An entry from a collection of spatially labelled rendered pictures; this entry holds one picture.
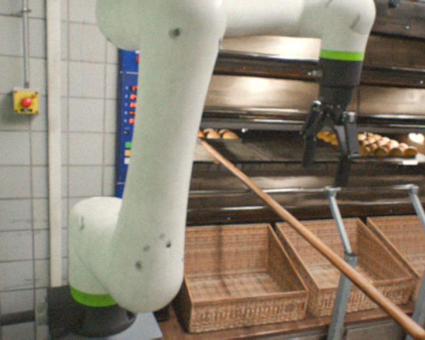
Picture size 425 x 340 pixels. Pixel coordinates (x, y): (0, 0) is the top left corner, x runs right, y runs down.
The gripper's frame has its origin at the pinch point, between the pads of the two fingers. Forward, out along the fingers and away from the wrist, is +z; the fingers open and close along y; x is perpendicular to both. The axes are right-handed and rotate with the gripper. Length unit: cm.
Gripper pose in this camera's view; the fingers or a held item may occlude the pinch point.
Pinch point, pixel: (323, 171)
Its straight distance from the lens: 104.4
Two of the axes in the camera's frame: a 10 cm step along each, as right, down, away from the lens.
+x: 9.4, -0.7, 3.4
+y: 3.5, 3.3, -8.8
